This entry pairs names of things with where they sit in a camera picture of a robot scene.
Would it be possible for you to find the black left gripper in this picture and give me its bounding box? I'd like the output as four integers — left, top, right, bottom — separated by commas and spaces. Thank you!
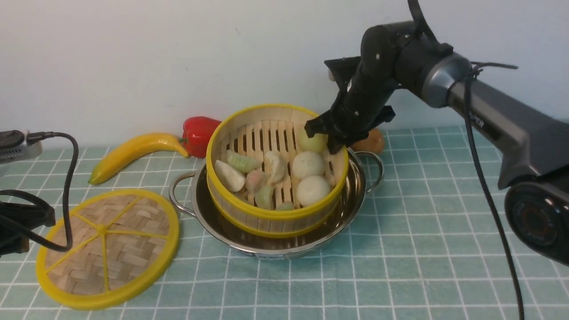
0, 190, 56, 256

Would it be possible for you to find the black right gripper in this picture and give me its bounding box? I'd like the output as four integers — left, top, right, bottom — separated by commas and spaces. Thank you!
304, 56, 398, 155

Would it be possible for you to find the bamboo steamer basket yellow rim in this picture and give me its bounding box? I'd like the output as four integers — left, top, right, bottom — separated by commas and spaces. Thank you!
206, 104, 349, 238

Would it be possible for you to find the woven bamboo steamer lid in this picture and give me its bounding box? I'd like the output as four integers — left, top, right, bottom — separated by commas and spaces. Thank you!
35, 189, 180, 310

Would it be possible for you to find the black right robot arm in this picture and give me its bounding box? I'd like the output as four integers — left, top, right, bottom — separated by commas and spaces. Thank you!
305, 21, 569, 265

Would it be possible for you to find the stainless steel pot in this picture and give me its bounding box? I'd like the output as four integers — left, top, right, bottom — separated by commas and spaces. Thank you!
168, 150, 384, 260

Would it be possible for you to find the green round bun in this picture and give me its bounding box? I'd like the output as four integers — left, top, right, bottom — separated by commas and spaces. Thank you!
295, 128, 329, 153

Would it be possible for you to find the white round bun upper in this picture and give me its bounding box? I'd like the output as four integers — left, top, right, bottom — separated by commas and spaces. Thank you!
291, 151, 325, 180

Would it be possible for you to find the white round bun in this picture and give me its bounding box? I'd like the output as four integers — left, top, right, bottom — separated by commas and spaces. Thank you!
297, 176, 333, 207
291, 151, 325, 180

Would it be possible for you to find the brown potato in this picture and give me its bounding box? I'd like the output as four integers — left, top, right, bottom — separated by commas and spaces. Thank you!
350, 128, 385, 155

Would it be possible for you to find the white round bun lower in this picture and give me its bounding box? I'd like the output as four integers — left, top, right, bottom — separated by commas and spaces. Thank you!
297, 176, 333, 207

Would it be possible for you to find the white dumpling centre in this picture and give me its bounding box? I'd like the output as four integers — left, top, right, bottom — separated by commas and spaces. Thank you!
264, 151, 287, 185

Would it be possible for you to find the white dumpling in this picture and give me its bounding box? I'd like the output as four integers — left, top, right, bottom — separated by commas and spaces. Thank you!
264, 151, 287, 185
215, 160, 246, 193

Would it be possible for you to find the green dumpling at rim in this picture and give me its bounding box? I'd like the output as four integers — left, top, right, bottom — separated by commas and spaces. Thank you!
276, 202, 295, 211

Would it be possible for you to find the pink dumpling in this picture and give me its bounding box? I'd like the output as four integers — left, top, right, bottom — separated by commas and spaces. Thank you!
244, 169, 268, 195

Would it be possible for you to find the green dumpling lower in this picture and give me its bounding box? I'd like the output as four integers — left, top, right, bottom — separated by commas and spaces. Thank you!
254, 185, 275, 210

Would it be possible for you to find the white dumpling left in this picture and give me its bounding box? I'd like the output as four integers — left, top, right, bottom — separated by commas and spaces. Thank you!
215, 160, 246, 193

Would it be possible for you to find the red bell pepper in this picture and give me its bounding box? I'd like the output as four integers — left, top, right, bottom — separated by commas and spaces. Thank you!
180, 116, 221, 159

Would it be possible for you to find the yellow banana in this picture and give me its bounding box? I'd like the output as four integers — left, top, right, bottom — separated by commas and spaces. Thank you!
88, 133, 190, 185

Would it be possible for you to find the green checked tablecloth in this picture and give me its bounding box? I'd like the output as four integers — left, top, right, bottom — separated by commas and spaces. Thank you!
0, 125, 569, 320

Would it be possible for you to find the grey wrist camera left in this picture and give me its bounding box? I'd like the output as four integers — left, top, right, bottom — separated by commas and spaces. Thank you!
0, 130, 43, 166

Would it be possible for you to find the black camera cable left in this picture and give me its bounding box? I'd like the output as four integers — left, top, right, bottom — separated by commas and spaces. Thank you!
0, 132, 80, 252

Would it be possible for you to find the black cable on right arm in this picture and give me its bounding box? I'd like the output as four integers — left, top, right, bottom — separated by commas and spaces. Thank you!
407, 0, 527, 320

